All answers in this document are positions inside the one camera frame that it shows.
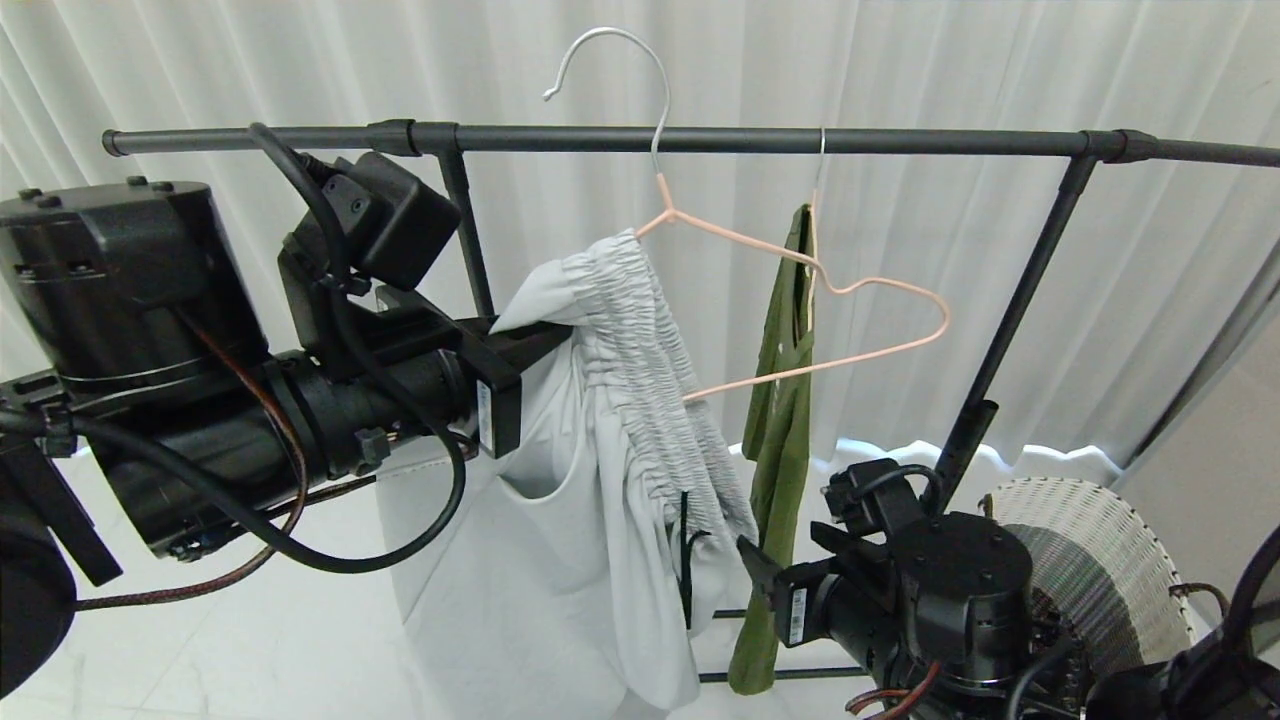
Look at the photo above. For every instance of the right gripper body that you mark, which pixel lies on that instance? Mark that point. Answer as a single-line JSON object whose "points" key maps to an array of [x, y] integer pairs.
{"points": [[840, 610]]}

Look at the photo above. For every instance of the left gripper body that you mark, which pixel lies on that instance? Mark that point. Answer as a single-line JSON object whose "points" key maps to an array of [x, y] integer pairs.
{"points": [[400, 410]]}

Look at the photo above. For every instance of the green long-sleeved shirt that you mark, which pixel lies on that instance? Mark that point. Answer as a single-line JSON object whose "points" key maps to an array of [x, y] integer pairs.
{"points": [[785, 440]]}

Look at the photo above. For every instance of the pale grey shorts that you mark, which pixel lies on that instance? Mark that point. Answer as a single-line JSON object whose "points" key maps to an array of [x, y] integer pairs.
{"points": [[560, 520]]}

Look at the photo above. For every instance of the pink clothes hanger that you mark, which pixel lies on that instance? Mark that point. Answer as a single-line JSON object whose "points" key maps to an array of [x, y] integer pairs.
{"points": [[821, 165], [664, 192]]}

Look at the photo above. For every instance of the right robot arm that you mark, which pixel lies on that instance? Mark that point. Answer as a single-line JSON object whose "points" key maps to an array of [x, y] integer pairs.
{"points": [[960, 590]]}

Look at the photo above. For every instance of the white laundry basket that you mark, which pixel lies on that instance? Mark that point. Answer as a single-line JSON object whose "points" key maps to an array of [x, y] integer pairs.
{"points": [[1110, 560]]}

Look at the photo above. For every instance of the black clothes rack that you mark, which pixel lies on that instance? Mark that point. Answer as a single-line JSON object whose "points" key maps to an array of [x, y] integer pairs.
{"points": [[750, 140]]}

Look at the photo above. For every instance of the white curtain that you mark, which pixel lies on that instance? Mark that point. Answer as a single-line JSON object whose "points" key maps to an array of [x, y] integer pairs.
{"points": [[1000, 60]]}

